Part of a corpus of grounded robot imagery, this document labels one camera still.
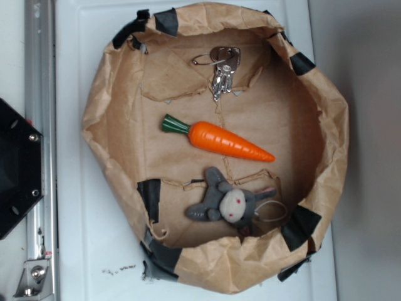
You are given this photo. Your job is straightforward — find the silver keys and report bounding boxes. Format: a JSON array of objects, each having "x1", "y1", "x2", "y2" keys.
[{"x1": 192, "y1": 46, "x2": 241, "y2": 102}]

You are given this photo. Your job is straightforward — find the orange plastic toy carrot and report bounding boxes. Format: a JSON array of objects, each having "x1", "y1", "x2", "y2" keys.
[{"x1": 161, "y1": 114, "x2": 276, "y2": 162}]

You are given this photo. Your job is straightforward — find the metal corner bracket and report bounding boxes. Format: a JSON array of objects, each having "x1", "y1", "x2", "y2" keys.
[{"x1": 13, "y1": 259, "x2": 53, "y2": 300}]

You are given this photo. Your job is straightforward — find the aluminium frame rail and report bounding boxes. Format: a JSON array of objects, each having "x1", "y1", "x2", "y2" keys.
[{"x1": 24, "y1": 1, "x2": 60, "y2": 300}]

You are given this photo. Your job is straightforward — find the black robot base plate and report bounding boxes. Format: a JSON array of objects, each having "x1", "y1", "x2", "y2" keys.
[{"x1": 1, "y1": 100, "x2": 43, "y2": 240}]

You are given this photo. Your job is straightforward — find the grey plush bunny keychain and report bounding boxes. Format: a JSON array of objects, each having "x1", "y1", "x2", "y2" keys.
[{"x1": 185, "y1": 167, "x2": 288, "y2": 236}]

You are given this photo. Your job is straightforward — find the brown paper bag bin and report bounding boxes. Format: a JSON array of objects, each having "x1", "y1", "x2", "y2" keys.
[{"x1": 82, "y1": 3, "x2": 349, "y2": 293}]

